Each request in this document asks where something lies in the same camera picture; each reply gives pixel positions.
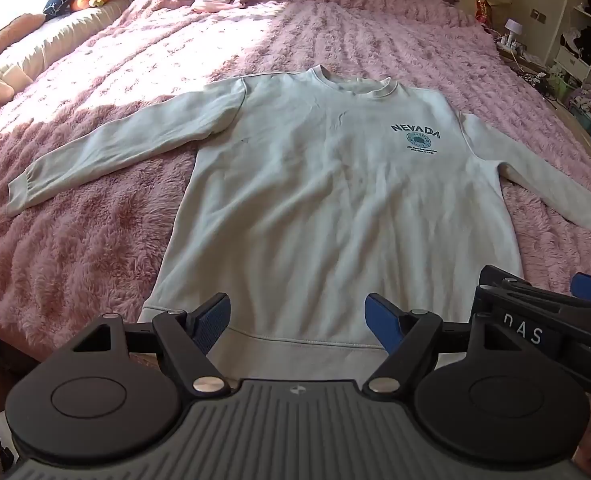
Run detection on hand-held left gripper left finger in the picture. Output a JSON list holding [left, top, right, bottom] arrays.
[[70, 293, 232, 396]]

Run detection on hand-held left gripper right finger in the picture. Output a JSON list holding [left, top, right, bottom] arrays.
[[364, 294, 513, 395]]

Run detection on white printed sweatshirt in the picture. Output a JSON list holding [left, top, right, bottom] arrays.
[[8, 64, 591, 386]]

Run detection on folded pink white clothes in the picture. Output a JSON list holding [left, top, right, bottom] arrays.
[[191, 0, 254, 14]]

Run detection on pink fluffy blanket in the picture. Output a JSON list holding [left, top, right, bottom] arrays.
[[0, 0, 591, 361]]

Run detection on green storage basket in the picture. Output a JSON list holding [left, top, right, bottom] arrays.
[[548, 72, 572, 99]]

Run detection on white open wardrobe shelf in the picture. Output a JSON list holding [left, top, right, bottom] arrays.
[[550, 0, 591, 163]]

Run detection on cream bolster pillow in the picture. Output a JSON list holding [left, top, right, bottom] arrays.
[[0, 0, 137, 82]]

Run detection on pink plush pillow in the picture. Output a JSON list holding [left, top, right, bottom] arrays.
[[0, 12, 46, 62]]

